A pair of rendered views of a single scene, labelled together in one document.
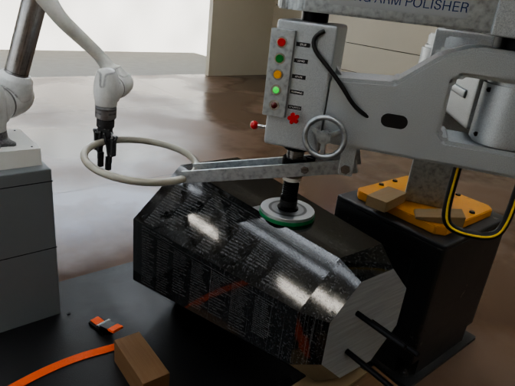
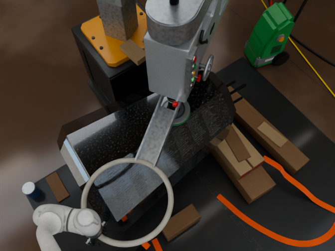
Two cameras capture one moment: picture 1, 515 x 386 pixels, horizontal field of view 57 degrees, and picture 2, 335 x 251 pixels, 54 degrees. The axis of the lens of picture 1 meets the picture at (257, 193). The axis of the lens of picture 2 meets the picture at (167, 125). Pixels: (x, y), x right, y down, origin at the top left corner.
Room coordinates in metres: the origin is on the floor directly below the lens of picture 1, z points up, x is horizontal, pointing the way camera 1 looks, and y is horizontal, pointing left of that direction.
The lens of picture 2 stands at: (1.58, 0.94, 2.63)
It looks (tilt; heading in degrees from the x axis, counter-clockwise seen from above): 62 degrees down; 278
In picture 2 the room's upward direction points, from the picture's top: 1 degrees counter-clockwise
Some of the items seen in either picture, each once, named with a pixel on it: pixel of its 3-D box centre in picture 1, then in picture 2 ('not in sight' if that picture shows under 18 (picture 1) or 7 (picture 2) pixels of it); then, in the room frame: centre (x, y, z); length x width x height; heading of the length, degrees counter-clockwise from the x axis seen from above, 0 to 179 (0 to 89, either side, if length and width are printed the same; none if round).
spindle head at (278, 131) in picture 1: (326, 91); (179, 50); (1.67, -0.20, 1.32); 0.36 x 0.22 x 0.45; 74
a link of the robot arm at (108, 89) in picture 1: (107, 86); (84, 221); (1.99, 0.68, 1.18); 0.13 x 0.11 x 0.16; 177
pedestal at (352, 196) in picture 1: (405, 269); (128, 64); (2.16, -0.81, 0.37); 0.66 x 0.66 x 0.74; 42
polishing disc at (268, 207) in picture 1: (287, 209); (173, 109); (1.69, -0.12, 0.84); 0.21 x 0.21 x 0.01
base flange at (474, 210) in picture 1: (423, 201); (122, 32); (2.16, -0.81, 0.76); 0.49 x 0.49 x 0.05; 42
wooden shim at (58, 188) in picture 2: not in sight; (57, 186); (2.61, 0.23, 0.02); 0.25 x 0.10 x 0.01; 132
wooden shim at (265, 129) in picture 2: not in sight; (271, 134); (0.87, -0.39, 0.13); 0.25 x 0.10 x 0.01; 140
